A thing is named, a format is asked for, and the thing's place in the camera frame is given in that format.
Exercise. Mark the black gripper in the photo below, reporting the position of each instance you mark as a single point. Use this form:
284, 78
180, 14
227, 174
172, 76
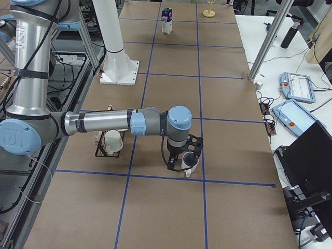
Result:
174, 151

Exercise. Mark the white mug with pink band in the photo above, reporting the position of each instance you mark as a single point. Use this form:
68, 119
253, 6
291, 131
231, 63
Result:
189, 163

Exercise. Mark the white purple milk carton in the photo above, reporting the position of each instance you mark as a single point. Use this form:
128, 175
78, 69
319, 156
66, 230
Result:
167, 19

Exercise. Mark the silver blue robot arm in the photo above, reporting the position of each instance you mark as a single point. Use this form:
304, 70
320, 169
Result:
29, 124

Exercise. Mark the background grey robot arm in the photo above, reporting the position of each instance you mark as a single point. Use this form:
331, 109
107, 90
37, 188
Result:
8, 28

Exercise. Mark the white cup in rack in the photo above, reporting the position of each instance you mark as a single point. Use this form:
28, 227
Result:
113, 141

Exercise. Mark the black orange connector strip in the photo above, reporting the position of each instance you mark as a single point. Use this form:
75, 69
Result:
268, 119

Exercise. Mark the small silver cylinder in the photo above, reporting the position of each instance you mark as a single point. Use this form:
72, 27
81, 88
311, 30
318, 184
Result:
258, 85

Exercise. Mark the lower blue teach pendant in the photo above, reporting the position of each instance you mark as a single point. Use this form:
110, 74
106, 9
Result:
295, 117

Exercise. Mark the blue teach pendant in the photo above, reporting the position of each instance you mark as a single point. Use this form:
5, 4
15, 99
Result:
298, 87
295, 117

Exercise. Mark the black laptop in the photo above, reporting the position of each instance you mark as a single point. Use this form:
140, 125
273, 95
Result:
307, 161

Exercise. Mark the upper blue teach pendant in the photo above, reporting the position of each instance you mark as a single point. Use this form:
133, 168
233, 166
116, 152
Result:
298, 87

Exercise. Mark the wooden stand with round base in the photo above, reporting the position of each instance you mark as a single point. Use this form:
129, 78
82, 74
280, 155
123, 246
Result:
209, 13

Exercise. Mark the black water bottle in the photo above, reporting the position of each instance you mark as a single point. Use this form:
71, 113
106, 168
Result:
290, 35

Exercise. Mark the wooden board at edge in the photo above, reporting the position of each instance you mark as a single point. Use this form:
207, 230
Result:
322, 45

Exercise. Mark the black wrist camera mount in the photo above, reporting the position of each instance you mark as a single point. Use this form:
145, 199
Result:
195, 145

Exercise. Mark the black wire rack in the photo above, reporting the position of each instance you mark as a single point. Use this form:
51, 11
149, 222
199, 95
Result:
100, 144

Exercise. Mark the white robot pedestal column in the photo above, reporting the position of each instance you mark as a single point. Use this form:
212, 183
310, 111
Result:
118, 68

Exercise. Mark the aluminium frame post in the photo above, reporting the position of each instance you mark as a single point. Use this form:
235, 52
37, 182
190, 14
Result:
273, 31

